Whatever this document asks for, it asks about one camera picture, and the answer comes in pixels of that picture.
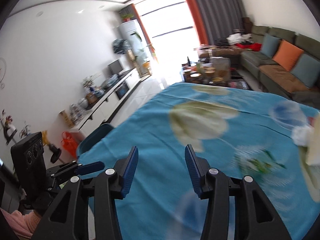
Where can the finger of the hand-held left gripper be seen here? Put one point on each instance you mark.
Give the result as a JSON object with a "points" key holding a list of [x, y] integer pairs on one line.
{"points": [[90, 167]]}

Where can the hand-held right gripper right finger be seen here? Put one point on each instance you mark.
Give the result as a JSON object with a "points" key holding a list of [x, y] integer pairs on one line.
{"points": [[193, 170]]}

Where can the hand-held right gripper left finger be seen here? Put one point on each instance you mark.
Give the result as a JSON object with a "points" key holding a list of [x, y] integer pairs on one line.
{"points": [[131, 170]]}

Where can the person's left forearm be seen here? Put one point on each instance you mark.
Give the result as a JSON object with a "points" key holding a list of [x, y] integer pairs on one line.
{"points": [[22, 223]]}

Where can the red plastic bag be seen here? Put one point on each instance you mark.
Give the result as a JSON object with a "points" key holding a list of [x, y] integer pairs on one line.
{"points": [[68, 143]]}

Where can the teal chair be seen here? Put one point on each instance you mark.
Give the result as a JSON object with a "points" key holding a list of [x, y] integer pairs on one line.
{"points": [[95, 135]]}

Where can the tan cardboard box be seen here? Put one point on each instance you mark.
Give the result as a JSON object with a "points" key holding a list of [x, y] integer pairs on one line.
{"points": [[66, 118]]}

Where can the blue floral tablecloth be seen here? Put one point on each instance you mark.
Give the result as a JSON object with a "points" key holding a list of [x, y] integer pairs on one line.
{"points": [[162, 120]]}

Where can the white tv cabinet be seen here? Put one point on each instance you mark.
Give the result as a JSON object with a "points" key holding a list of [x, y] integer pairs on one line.
{"points": [[100, 107]]}

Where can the white porcelain jar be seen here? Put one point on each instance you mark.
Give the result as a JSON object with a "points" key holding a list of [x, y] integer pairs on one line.
{"points": [[82, 102]]}

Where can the group of glass jars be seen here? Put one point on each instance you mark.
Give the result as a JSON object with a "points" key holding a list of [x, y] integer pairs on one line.
{"points": [[200, 73]]}

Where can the dark coffee table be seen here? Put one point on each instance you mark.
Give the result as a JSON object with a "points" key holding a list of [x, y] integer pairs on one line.
{"points": [[237, 83]]}

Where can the black monitor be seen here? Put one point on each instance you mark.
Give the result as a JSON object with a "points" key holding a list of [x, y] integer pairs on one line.
{"points": [[115, 67]]}

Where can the tan snack bag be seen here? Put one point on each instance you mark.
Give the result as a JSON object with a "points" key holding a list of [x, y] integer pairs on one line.
{"points": [[221, 66]]}

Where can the crumpled white tissue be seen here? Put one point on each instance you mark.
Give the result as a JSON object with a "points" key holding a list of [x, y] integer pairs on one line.
{"points": [[301, 135]]}

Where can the tall leafy plant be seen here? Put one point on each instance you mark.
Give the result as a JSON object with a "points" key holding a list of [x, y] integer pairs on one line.
{"points": [[141, 52]]}

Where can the blue patterned bag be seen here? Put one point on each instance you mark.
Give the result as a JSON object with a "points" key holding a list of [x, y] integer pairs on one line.
{"points": [[121, 46]]}

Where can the green sofa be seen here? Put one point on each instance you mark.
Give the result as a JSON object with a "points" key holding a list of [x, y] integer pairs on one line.
{"points": [[252, 57]]}

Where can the white standing air conditioner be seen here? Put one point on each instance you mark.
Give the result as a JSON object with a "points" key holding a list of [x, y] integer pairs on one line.
{"points": [[130, 32]]}

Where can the pile of clothes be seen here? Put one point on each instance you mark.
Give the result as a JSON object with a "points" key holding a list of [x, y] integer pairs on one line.
{"points": [[235, 38]]}

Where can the orange grey curtain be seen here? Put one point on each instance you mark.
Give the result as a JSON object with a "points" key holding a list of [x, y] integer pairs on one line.
{"points": [[217, 12], [143, 30]]}

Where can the small blue pillow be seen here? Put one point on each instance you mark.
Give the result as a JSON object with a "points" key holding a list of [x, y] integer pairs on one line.
{"points": [[270, 45]]}

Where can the large window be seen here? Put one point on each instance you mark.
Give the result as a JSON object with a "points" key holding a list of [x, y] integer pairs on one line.
{"points": [[170, 25]]}

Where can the orange pillow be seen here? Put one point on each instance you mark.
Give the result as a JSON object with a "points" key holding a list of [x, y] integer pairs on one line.
{"points": [[287, 55]]}

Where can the large blue pillow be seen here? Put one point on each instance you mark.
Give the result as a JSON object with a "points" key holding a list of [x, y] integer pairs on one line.
{"points": [[306, 71]]}

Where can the small potted plant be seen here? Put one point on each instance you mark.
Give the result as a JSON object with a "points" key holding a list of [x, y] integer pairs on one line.
{"points": [[127, 17]]}

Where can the brown cardboard box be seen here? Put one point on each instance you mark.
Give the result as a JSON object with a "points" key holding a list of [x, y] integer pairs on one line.
{"points": [[247, 23]]}

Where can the flower wall decoration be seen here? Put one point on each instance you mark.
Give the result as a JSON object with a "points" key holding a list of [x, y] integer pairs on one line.
{"points": [[7, 127]]}

